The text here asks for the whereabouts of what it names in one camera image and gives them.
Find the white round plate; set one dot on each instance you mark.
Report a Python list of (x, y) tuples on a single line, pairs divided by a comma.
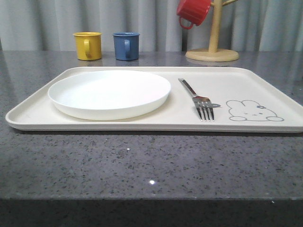
[(109, 94)]

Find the silver metal fork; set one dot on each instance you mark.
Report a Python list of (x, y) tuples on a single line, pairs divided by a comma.
[(203, 105)]

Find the blue enamel mug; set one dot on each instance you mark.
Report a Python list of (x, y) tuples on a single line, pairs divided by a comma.
[(126, 46)]

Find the red enamel mug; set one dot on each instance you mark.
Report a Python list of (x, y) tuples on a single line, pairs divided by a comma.
[(194, 11)]

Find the wooden mug tree stand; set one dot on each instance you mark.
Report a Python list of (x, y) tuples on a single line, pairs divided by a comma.
[(213, 53)]

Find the yellow enamel mug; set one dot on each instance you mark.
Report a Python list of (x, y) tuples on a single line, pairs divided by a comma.
[(88, 45)]

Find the cream bunny print tray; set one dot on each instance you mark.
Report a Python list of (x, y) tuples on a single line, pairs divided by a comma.
[(247, 104)]

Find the grey pleated curtain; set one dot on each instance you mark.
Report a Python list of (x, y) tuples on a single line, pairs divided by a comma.
[(247, 25)]

